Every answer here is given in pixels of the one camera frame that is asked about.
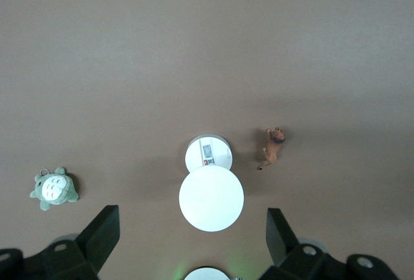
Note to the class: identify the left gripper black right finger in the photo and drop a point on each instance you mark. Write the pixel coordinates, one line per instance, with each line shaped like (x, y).
(297, 264)

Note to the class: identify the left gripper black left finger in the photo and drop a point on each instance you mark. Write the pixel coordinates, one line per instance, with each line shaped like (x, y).
(81, 257)

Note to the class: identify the brown lion statue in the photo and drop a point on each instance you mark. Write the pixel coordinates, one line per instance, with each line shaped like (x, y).
(274, 149)

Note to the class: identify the grey-green Totoro plush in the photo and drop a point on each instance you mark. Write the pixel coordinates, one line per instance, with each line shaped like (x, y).
(53, 189)

